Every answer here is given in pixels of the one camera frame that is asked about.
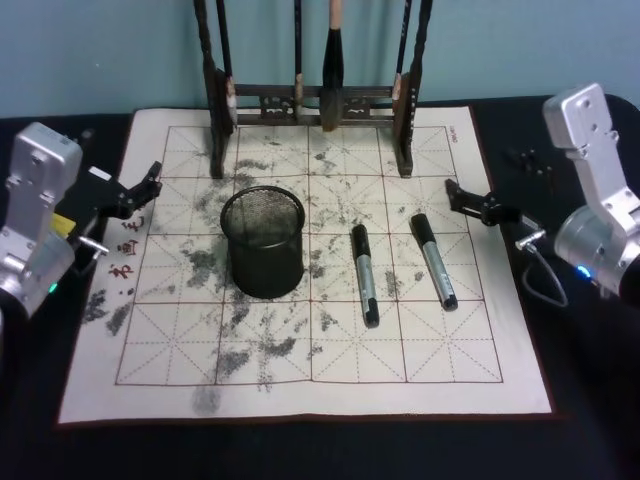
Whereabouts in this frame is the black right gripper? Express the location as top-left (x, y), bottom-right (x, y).
top-left (444, 146), bottom-right (577, 237)

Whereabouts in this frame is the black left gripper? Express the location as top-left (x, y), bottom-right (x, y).
top-left (52, 128), bottom-right (165, 275)

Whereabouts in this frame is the black and grey marker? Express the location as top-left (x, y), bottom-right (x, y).
top-left (409, 213), bottom-right (461, 312)
top-left (349, 223), bottom-right (382, 330)

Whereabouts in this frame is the black mesh pen holder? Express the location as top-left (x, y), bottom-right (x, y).
top-left (219, 185), bottom-right (307, 300)

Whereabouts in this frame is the dark wooden brush rack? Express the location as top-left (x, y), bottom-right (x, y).
top-left (193, 0), bottom-right (435, 180)

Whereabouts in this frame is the white gridded calligraphy mat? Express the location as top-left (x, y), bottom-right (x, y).
top-left (52, 105), bottom-right (554, 434)

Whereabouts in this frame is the black table cloth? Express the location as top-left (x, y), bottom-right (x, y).
top-left (0, 94), bottom-right (640, 480)

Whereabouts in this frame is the right gripper cable silver plug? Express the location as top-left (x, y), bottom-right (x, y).
top-left (514, 233), bottom-right (572, 309)

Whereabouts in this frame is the gripper cable silver plug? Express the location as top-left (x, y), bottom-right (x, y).
top-left (514, 233), bottom-right (572, 309)
top-left (74, 236), bottom-right (110, 277)

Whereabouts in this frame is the left gripper cable silver plug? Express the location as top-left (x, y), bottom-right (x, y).
top-left (74, 236), bottom-right (110, 277)

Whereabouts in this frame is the thin black-handled calligraphy brush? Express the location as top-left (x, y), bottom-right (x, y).
top-left (215, 0), bottom-right (240, 132)
top-left (291, 0), bottom-right (306, 124)
top-left (392, 0), bottom-right (418, 104)

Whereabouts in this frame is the large tan-handled calligraphy brush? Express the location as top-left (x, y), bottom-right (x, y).
top-left (321, 0), bottom-right (347, 133)

